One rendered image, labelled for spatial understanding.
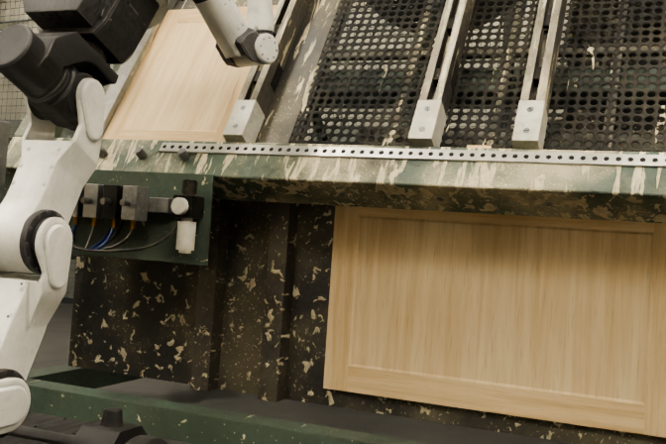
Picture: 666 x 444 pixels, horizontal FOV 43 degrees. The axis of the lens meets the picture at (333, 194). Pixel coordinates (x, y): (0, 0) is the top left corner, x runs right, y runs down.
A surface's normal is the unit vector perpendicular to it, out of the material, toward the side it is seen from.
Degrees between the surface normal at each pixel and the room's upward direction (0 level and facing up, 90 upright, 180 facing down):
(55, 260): 90
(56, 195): 90
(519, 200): 148
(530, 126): 58
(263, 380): 90
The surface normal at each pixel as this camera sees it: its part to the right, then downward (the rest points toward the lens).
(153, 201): -0.39, -0.07
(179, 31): -0.29, -0.58
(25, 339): 0.92, 0.04
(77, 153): 0.73, 0.39
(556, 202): -0.26, 0.81
